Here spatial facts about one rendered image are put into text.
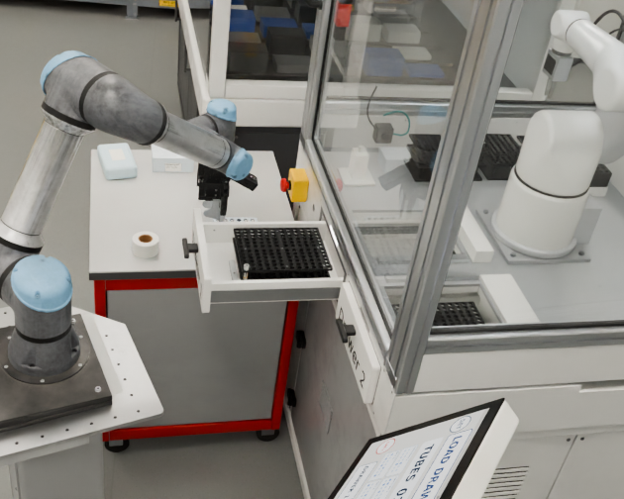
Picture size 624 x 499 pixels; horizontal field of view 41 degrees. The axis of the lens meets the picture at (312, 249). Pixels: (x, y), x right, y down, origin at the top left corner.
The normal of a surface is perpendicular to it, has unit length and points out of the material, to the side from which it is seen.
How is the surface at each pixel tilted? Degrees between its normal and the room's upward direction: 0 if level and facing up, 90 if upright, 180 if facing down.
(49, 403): 3
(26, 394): 3
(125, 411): 0
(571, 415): 90
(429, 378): 90
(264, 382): 90
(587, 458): 90
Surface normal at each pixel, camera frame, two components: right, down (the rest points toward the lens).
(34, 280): 0.26, -0.71
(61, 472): 0.44, 0.58
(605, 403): 0.20, 0.60
